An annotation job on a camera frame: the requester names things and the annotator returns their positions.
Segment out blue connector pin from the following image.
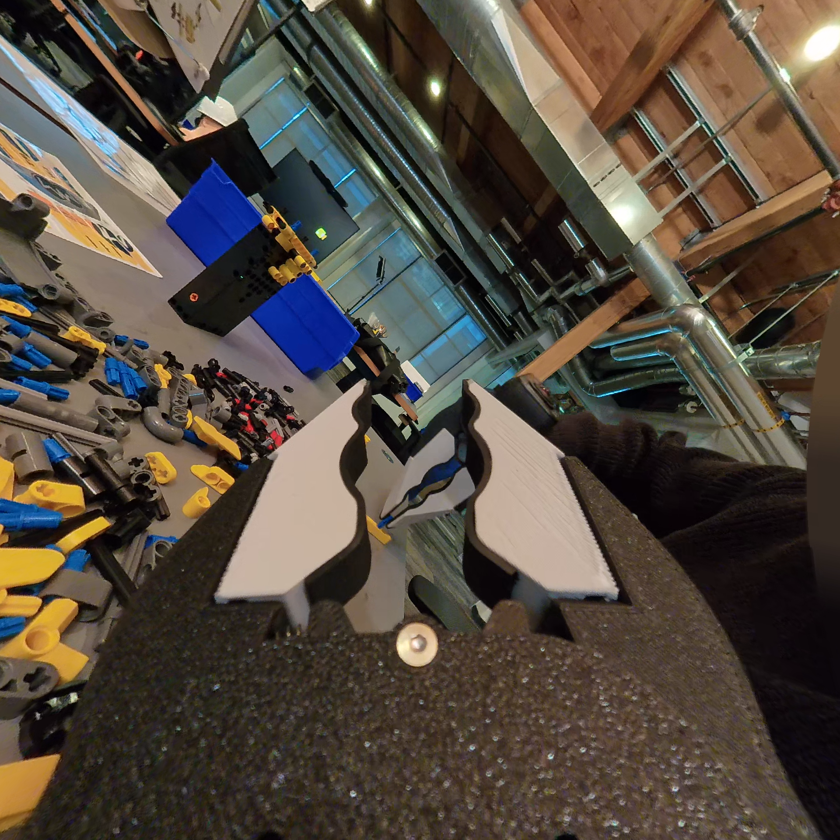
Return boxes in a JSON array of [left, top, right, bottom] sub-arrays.
[[379, 458, 464, 526]]

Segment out blue storage bin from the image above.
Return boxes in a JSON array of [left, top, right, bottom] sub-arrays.
[[166, 159, 361, 379]]

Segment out white hard hat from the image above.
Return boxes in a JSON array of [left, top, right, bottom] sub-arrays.
[[190, 95, 237, 129]]

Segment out yellow brick assembly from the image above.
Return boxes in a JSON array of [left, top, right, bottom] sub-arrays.
[[260, 205, 324, 287]]

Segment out white paper in clear sleeve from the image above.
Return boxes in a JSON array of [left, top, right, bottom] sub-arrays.
[[0, 36, 182, 217]]

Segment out metal pipe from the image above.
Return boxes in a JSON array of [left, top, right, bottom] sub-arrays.
[[545, 236, 840, 467]]

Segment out pile of yellow blue bricks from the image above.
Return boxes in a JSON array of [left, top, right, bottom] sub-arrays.
[[0, 193, 245, 829]]

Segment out black tall block stand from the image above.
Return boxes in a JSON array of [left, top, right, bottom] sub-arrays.
[[168, 222, 317, 337]]

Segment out metal air duct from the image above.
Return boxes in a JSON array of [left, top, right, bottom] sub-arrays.
[[420, 0, 664, 260]]

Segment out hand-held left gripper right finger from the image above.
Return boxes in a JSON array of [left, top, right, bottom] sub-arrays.
[[461, 378, 621, 624]]

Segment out dark wall monitor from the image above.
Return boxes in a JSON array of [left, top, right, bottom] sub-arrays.
[[261, 147, 361, 258]]

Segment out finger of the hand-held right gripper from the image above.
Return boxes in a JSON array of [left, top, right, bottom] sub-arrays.
[[379, 428, 467, 521], [382, 467, 476, 530]]

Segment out person's right forearm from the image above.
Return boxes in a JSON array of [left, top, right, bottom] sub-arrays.
[[550, 412, 840, 840]]

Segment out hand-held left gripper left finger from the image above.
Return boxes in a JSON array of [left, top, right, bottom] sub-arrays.
[[214, 379, 374, 630]]

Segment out open instruction booklet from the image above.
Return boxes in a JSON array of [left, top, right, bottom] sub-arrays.
[[147, 0, 257, 93]]

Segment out thin ceiling pipe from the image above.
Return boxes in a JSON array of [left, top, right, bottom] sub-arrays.
[[718, 0, 840, 178]]

